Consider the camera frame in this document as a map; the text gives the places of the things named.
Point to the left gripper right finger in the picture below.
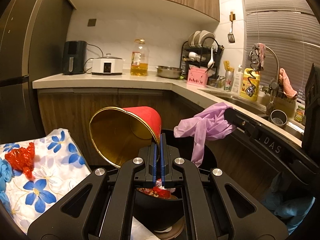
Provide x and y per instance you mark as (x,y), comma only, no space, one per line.
(214,205)

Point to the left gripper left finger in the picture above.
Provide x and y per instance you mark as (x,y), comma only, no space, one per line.
(101,206)

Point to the red paper cup gold inside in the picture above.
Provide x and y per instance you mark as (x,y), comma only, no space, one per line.
(119,133)

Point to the purple disposable glove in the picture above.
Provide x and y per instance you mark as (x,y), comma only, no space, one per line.
(210,124)

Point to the red plastic bag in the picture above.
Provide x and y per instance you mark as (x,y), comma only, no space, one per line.
(22,160)

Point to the blue disposable glove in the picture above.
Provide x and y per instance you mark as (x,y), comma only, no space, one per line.
(5,174)

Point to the black round trash bin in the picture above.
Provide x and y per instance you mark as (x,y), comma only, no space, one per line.
(158,207)

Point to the chrome kitchen faucet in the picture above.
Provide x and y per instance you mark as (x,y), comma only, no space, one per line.
(256,60)

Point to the steel cup in sink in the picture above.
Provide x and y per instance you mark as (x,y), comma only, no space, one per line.
(278,118)

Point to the floral blue white tablecloth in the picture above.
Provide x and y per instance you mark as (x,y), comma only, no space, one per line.
(58,167)

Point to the pink cloth on rack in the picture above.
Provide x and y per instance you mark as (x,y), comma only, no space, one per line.
(285,82)

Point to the yellow detergent bottle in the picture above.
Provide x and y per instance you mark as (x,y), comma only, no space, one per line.
(250,84)

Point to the white spray bottle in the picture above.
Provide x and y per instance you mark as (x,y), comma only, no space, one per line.
(237,80)

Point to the beer can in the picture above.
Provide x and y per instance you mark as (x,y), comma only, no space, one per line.
(228,80)

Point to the pink utensil basket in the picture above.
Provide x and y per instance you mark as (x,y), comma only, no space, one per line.
(197,76)

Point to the hanging slotted spatula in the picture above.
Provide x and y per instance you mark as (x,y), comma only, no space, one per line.
(231,38)

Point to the black dish rack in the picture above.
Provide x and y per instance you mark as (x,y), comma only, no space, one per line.
(201,50)

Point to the white rice cooker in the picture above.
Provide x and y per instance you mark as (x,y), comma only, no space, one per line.
(108,65)

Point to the stainless steel bowl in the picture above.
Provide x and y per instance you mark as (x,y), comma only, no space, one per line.
(169,72)

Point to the cooking oil bottle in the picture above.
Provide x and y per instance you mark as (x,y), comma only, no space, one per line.
(139,58)

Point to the black air fryer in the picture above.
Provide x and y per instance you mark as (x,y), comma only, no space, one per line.
(74,55)

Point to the dark grey refrigerator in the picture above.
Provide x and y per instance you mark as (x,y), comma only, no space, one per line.
(33,34)

